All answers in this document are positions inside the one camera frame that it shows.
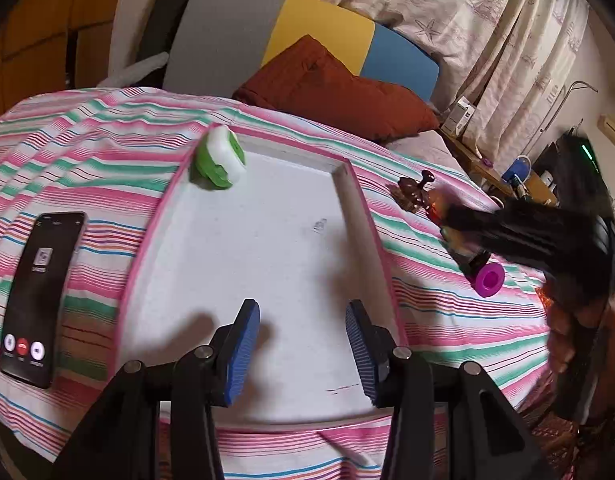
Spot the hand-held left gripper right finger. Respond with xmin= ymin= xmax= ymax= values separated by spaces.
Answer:
xmin=345 ymin=300 xmax=558 ymax=480

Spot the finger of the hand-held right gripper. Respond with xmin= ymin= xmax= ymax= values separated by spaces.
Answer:
xmin=440 ymin=202 xmax=508 ymax=261

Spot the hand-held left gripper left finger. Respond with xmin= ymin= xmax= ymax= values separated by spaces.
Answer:
xmin=50 ymin=298 xmax=262 ymax=480

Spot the magenta plastic cup part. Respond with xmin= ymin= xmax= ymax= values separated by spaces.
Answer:
xmin=465 ymin=252 xmax=505 ymax=298

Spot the brown glossy plastic part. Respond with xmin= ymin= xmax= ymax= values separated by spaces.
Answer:
xmin=390 ymin=170 xmax=438 ymax=213

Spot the white tray with pink rim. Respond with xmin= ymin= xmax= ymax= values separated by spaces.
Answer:
xmin=106 ymin=127 xmax=411 ymax=431

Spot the person's right forearm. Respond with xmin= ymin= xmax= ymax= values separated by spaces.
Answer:
xmin=530 ymin=295 xmax=615 ymax=480

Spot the person's right hand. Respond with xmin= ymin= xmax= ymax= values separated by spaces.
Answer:
xmin=545 ymin=287 xmax=583 ymax=375

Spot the wooden shelf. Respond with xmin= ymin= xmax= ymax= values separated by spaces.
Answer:
xmin=440 ymin=127 xmax=558 ymax=206

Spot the blue round container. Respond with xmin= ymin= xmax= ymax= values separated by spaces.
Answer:
xmin=501 ymin=155 xmax=533 ymax=186

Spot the pale pink pillow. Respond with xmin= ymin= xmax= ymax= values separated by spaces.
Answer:
xmin=387 ymin=130 xmax=468 ymax=171

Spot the small white carton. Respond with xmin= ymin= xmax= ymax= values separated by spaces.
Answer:
xmin=440 ymin=96 xmax=475 ymax=137

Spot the metal clothes rack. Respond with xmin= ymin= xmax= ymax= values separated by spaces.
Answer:
xmin=535 ymin=80 xmax=599 ymax=156

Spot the printed beige curtain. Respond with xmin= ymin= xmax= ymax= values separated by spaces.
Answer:
xmin=305 ymin=0 xmax=593 ymax=156

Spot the rust red cushion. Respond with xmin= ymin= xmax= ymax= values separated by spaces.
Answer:
xmin=232 ymin=35 xmax=441 ymax=142

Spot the green and white plastic block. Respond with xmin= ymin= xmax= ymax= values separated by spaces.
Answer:
xmin=188 ymin=124 xmax=247 ymax=190

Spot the black smartphone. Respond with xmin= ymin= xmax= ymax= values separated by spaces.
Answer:
xmin=0 ymin=211 xmax=87 ymax=390

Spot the grey yellow blue headboard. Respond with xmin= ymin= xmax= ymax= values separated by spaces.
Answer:
xmin=162 ymin=0 xmax=441 ymax=111

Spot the black padded bar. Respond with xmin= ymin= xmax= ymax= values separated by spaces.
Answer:
xmin=135 ymin=0 xmax=208 ymax=88

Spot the wooden wardrobe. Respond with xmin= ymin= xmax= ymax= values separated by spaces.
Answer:
xmin=0 ymin=0 xmax=131 ymax=126

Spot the white bed rail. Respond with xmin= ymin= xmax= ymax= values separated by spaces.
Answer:
xmin=96 ymin=52 xmax=168 ymax=89

